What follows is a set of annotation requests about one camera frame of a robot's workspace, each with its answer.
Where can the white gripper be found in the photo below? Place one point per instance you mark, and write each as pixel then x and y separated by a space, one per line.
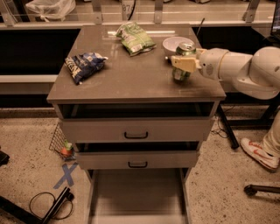
pixel 209 63

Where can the green soda can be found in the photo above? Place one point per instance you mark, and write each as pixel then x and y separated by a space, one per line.
pixel 183 49

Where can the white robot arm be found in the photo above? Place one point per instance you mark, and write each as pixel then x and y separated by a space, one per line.
pixel 255 75

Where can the top grey drawer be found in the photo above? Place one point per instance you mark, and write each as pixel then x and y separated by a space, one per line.
pixel 135 130

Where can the grey drawer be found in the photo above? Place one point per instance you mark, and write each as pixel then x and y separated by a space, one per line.
pixel 137 159
pixel 135 130

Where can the grey drawer cabinet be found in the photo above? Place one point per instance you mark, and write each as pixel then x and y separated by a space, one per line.
pixel 139 87

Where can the middle grey drawer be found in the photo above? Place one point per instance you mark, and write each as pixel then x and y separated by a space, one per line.
pixel 137 159

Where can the bottom open drawer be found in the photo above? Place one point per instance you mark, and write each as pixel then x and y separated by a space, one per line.
pixel 138 196

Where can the white bowl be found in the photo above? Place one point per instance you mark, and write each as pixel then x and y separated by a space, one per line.
pixel 170 45

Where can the green chip bag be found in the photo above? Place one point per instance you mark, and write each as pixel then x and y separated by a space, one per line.
pixel 134 38

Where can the beige trouser leg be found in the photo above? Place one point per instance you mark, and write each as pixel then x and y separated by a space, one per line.
pixel 271 141

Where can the blue chip bag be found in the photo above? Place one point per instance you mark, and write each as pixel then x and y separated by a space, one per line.
pixel 84 65

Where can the white red sneaker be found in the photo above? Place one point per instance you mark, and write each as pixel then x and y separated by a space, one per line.
pixel 257 152

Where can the black chair caster leg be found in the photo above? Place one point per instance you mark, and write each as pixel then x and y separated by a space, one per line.
pixel 251 190

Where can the clear plastic bag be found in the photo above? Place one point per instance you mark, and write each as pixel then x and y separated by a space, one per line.
pixel 51 9

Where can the black stand leg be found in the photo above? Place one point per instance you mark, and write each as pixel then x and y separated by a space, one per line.
pixel 43 208

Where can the wire mesh basket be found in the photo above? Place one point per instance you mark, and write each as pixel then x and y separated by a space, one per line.
pixel 61 146

